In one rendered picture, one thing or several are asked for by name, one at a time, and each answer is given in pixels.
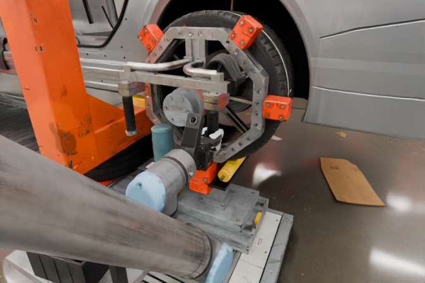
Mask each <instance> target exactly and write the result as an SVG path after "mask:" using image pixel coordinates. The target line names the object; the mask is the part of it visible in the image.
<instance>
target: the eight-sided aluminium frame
mask: <svg viewBox="0 0 425 283"><path fill-rule="evenodd" d="M231 31H232V30H231V28H224V27H220V28H211V27H169V29H168V31H167V32H165V34H164V36H163V37H162V39H161V40H160V41H159V42H158V44H157V46H155V48H154V49H153V51H152V52H151V53H150V54H149V56H148V57H147V59H146V60H145V61H144V63H148V64H158V63H162V62H163V61H164V59H165V58H166V56H167V55H168V54H169V53H170V52H171V50H172V49H173V48H174V46H175V45H176V44H177V43H178V42H179V40H180V39H185V38H191V39H195V40H199V39H206V40H219V41H220V42H221V43H222V44H223V46H224V47H225V48H226V50H227V51H228V52H229V53H230V54H231V55H232V56H233V57H234V58H235V59H236V61H237V63H238V64H239V65H240V66H241V67H242V69H243V70H244V71H245V72H246V73H247V75H248V76H249V77H250V79H251V80H252V81H253V82H254V84H253V95H252V115H251V126H250V129H249V130H248V131H247V132H245V133H244V134H243V135H242V136H240V137H238V138H237V139H236V140H234V141H233V142H231V143H230V144H229V145H227V146H226V147H225V148H220V150H219V154H218V155H216V156H214V161H215V162H219V163H223V162H224V161H226V160H227V159H229V158H230V157H231V156H233V155H235V154H236V153H237V152H239V151H240V150H241V149H243V148H245V147H246V146H247V145H249V144H251V143H252V142H253V141H256V140H257V139H258V138H259V137H260V136H261V135H262V134H263V133H264V129H265V125H266V124H265V120H266V118H263V117H262V108H263V100H264V99H265V98H266V97H267V96H268V83H269V75H268V73H267V72H266V70H265V69H264V68H263V67H262V66H261V65H260V64H259V62H258V61H257V60H256V59H255V57H254V56H253V55H252V54H251V53H250V51H249V50H248V49H243V50H242V49H241V48H239V46H237V45H236V43H234V42H233V41H232V40H231V39H229V35H230V33H231ZM144 97H145V110H146V114H147V116H148V117H149V119H150V120H151V121H152V122H153V123H154V124H159V123H168V124H170V125H172V127H173V138H174V146H175V149H180V145H181V142H182V136H183V135H182V134H181V133H180V132H179V130H178V129H177V128H176V126H175V125H174V124H172V123H171V122H170V121H169V120H168V119H167V118H166V116H165V114H164V112H163V111H162V110H161V103H160V95H159V85H158V84H153V83H145V91H144Z"/></svg>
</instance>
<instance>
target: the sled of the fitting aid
mask: <svg viewBox="0 0 425 283"><path fill-rule="evenodd" d="M188 185H189V183H188V184H187V185H186V187H187V186H188ZM186 187H184V188H183V189H182V190H181V191H180V192H179V193H178V194H177V196H178V195H179V194H180V193H181V192H182V191H183V190H184V189H185V188H186ZM177 196H176V197H177ZM268 202H269V198H265V197H261V196H259V198H258V200H257V202H256V204H255V206H254V208H253V210H252V212H251V214H250V216H249V218H248V220H247V222H246V224H245V226H244V228H243V230H242V232H237V231H234V230H232V229H229V228H226V227H223V226H220V225H217V224H215V223H212V222H209V221H207V220H204V219H200V218H198V217H195V216H193V215H190V214H186V213H184V212H181V211H179V210H178V216H179V217H181V218H183V219H184V220H186V221H188V222H189V223H191V224H193V225H195V226H196V227H198V228H200V229H202V230H203V231H205V232H207V233H208V234H210V235H212V236H214V237H215V238H217V239H219V240H220V241H222V242H225V243H226V244H227V245H228V246H230V247H231V248H232V249H234V250H237V251H240V252H242V253H245V254H247V255H248V254H249V252H250V249H251V247H252V245H253V242H254V240H255V238H256V236H257V233H258V231H259V228H260V226H261V224H262V221H263V219H264V216H265V214H266V212H267V210H268Z"/></svg>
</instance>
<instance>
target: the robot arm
mask: <svg viewBox="0 0 425 283"><path fill-rule="evenodd" d="M204 121H205V117H204V116H203V115H202V114H197V113H192V112H190V113H188V115H187V120H186V123H185V128H184V132H183V136H182V142H181V145H180V149H174V150H171V151H170V152H168V153H167V154H166V155H165V156H163V157H162V158H161V159H160V160H158V161H157V162H156V163H155V164H153V165H152V166H150V168H148V169H147V170H145V171H144V172H142V173H140V174H139V175H137V176H136V177H135V179H134V180H133V181H132V182H131V183H130V184H129V185H128V187H127V189H126V196H125V195H123V194H121V193H119V192H117V191H115V190H113V189H111V188H108V187H107V186H105V185H103V184H101V183H98V182H97V181H94V180H93V179H91V178H88V177H86V176H84V175H82V174H80V173H78V172H76V171H74V170H72V169H70V168H67V167H65V166H63V165H61V164H59V163H57V162H55V161H53V160H51V159H49V158H47V157H45V156H43V155H41V154H38V153H37V152H34V151H33V150H31V149H29V148H27V147H24V146H22V145H20V144H18V143H16V142H14V141H12V140H10V139H8V138H6V137H4V136H1V135H0V247H2V248H9V249H14V250H21V251H28V252H32V253H40V254H45V255H52V256H59V257H64V258H71V259H76V260H83V261H88V262H95V263H102V264H106V265H114V266H119V267H126V268H133V269H138V270H145V271H150V272H157V273H161V274H169V275H176V276H179V277H181V278H184V279H191V280H196V281H197V282H198V283H222V282H223V280H224V279H225V277H226V275H227V273H228V271H229V269H230V265H231V262H232V259H233V250H232V248H231V247H230V246H228V245H227V244H226V243H225V242H222V241H220V240H219V239H217V238H215V237H214V236H212V235H210V234H208V233H207V232H205V231H203V230H202V229H200V228H198V227H196V226H195V225H193V224H191V223H189V222H188V221H186V220H184V219H183V218H181V217H179V216H178V204H177V197H176V196H177V194H178V193H179V192H180V191H181V190H182V189H183V188H184V186H185V185H186V184H187V183H188V182H189V181H190V180H191V179H192V178H193V177H194V176H195V173H196V170H198V171H200V170H202V171H207V170H208V168H209V167H210V166H211V165H212V164H213V163H214V151H212V148H214V147H216V150H219V149H220V147H221V139H222V137H223V134H224V131H223V129H219V130H218V131H216V132H215V133H213V134H211V135H209V138H208V137H206V134H207V127H206V128H203V127H204ZM210 161H211V164H210V165H209V166H208V163H210ZM198 167H199V168H198Z"/></svg>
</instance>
